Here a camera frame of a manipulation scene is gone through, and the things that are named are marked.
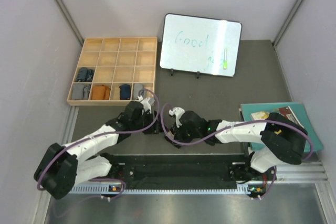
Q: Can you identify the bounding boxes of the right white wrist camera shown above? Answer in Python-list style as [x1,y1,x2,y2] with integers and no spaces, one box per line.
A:
[169,107,185,127]

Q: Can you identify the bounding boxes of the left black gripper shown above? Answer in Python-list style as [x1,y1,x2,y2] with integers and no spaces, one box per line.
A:
[131,110,169,135]

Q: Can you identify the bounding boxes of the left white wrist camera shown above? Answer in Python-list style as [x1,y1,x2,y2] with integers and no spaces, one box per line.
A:
[138,95,155,112]

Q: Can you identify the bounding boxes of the wooden compartment tray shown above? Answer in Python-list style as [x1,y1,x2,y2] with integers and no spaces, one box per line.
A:
[67,37,158,106]

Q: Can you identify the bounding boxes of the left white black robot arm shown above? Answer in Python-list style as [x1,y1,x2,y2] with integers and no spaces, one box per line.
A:
[34,98,158,199]

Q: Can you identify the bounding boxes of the rolled grey cloth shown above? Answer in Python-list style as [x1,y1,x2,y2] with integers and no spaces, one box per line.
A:
[71,83,91,100]

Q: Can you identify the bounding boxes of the white slotted cable duct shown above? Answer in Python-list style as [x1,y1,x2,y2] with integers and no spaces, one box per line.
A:
[70,183,266,195]

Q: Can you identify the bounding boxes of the green marker pen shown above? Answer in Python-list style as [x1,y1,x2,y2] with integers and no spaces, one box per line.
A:
[223,48,227,69]

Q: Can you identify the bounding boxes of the small whiteboard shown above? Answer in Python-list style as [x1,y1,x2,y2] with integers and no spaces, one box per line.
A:
[160,14,242,77]

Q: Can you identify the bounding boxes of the black underwear beige waistband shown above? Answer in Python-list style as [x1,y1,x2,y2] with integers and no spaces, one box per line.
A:
[164,129,182,149]

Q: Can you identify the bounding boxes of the yellow paperback book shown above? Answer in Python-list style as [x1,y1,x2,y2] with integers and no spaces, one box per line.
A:
[250,106,304,127]

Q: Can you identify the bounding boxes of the grey underwear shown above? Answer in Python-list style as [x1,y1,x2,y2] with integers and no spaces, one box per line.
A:
[133,83,146,100]

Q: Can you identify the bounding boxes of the rolled orange cloth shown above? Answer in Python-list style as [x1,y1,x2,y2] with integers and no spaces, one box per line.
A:
[91,85,111,100]

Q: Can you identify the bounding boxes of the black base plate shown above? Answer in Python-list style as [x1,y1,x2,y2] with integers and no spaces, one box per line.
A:
[104,155,276,183]

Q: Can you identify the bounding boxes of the navy blue white underwear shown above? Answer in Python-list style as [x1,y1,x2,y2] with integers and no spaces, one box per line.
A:
[119,84,131,100]

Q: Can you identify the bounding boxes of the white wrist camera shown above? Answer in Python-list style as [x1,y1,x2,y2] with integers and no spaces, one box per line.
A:
[169,107,185,127]
[138,95,155,112]

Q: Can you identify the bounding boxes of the teal folder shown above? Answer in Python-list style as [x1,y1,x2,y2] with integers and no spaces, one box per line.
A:
[240,101,324,154]

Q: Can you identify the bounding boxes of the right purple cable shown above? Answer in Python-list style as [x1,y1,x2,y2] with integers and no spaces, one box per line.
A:
[160,103,314,201]

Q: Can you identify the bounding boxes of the rolled dark patterned socks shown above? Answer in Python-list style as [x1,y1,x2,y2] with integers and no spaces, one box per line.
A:
[75,67,95,82]

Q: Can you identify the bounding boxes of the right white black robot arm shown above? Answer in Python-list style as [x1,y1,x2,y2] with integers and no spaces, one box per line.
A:
[166,107,308,181]

